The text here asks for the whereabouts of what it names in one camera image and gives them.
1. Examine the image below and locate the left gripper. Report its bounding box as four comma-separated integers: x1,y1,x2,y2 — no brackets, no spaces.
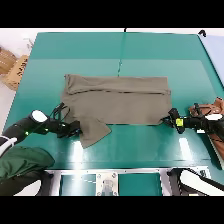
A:
55,119,84,139

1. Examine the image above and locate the olive brown T-shirt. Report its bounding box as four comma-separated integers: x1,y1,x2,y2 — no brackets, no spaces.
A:
60,73,173,149

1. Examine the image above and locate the cardboard box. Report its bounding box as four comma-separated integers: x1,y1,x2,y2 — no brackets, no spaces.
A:
0,46,30,92

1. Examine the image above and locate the orange brown garment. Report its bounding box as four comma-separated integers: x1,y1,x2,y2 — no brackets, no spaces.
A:
188,96,224,145

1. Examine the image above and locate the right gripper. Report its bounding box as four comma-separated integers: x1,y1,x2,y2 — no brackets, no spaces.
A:
163,107,187,135

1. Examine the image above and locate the silver frame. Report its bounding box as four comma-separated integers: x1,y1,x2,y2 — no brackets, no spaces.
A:
44,167,214,197

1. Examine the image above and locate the dark green garment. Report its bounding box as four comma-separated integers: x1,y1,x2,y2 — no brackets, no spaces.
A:
0,145,56,183

